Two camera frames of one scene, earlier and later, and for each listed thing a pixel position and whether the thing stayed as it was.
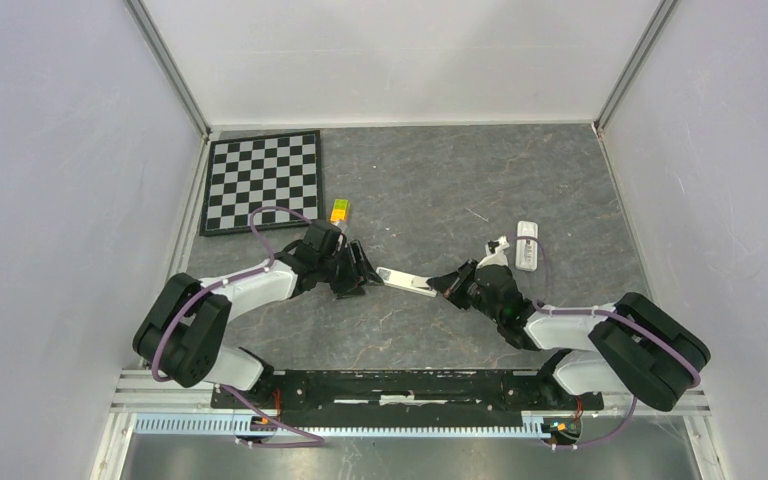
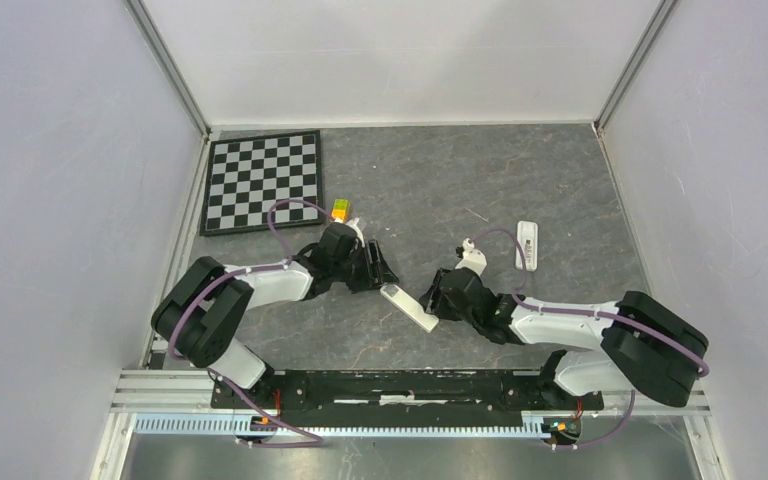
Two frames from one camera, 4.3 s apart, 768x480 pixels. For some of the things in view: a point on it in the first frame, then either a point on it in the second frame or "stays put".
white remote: x=410 y=282 → x=410 y=307
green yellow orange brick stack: x=340 y=210 stays put
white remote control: x=526 y=250 stays put
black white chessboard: x=244 y=174 stays put
